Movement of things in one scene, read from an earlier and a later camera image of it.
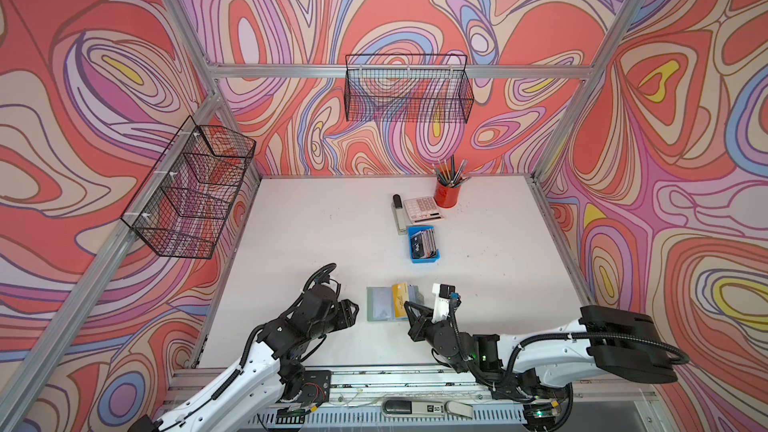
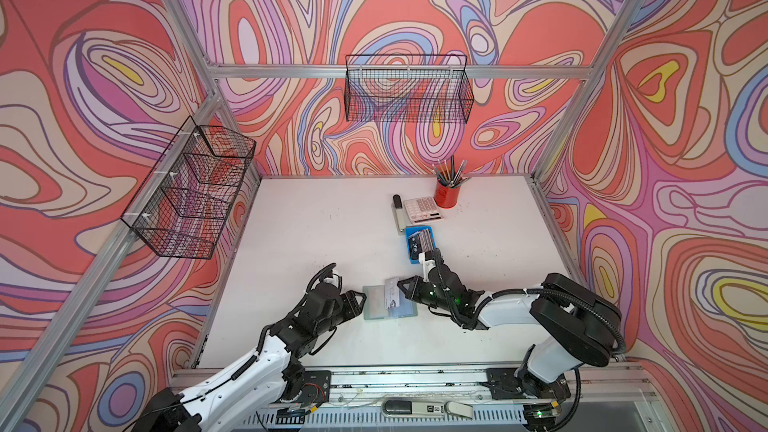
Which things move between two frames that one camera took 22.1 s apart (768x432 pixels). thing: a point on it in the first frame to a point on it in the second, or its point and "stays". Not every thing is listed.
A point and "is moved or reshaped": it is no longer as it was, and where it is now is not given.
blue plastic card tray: x=412 y=231 is moved or reshaped
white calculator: x=423 y=210 stays
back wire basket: x=427 y=88 stays
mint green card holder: x=379 y=303 stays
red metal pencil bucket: x=445 y=196 stays
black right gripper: x=421 y=325 to x=417 y=282
